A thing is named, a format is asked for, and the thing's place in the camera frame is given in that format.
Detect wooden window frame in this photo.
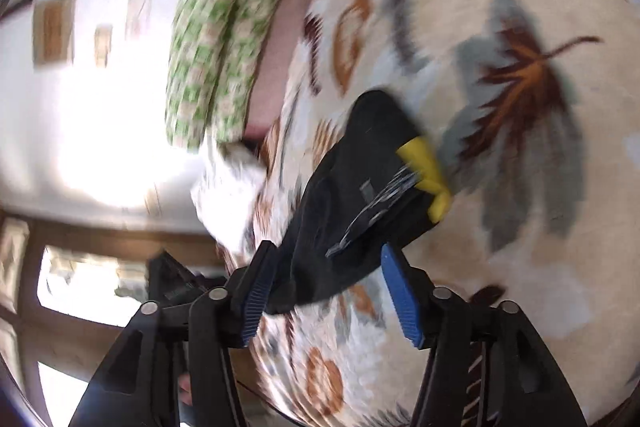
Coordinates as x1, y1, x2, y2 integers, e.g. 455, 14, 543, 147
0, 206, 227, 427

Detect pink bed sheet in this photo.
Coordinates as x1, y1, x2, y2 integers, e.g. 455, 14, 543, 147
244, 0, 362, 144

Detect white sprig-print pillow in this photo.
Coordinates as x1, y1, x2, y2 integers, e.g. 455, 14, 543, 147
190, 142, 268, 254

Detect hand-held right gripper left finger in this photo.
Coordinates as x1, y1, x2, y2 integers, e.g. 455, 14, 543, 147
67, 241, 277, 427

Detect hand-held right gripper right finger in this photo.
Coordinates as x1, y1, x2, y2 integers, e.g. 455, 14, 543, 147
380, 243, 588, 427

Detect leaf-print fleece blanket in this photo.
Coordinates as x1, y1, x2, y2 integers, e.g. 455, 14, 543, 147
215, 0, 640, 427

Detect brown square wall decoration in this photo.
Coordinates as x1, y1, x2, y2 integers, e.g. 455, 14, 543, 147
94, 24, 114, 68
32, 0, 79, 66

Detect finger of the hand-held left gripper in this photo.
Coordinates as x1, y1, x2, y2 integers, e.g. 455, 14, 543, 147
147, 249, 213, 308

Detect black pants with yellow patch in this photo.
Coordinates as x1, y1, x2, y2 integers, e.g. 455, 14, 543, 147
262, 89, 453, 315

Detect green checkered pillow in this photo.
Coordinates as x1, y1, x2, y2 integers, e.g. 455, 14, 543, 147
165, 0, 251, 151
212, 0, 286, 144

